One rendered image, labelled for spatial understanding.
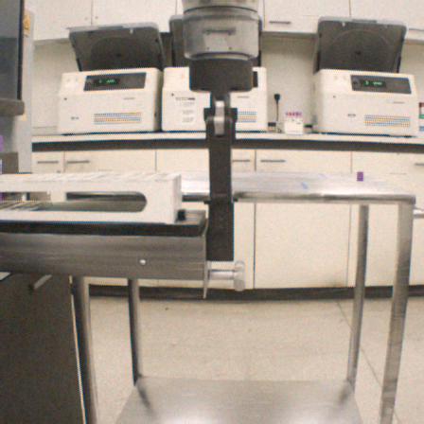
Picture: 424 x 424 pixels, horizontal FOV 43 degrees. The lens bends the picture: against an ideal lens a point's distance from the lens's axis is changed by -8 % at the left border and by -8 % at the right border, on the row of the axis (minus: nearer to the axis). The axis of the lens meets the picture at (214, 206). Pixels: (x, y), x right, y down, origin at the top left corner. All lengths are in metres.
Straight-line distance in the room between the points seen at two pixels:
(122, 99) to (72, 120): 0.30
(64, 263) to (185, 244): 0.14
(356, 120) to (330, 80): 0.25
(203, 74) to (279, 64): 2.99
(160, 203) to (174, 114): 2.37
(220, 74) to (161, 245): 0.20
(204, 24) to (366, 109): 2.44
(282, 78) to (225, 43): 2.98
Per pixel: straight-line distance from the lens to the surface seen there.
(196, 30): 0.65
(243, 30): 0.64
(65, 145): 3.16
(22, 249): 0.67
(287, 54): 3.63
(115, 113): 3.04
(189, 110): 2.98
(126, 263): 0.63
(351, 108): 3.03
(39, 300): 1.21
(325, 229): 3.04
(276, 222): 3.00
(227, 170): 0.63
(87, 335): 1.04
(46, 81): 3.83
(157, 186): 0.63
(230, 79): 0.64
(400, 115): 3.09
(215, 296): 3.14
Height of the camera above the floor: 0.92
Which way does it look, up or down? 8 degrees down
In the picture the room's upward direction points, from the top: straight up
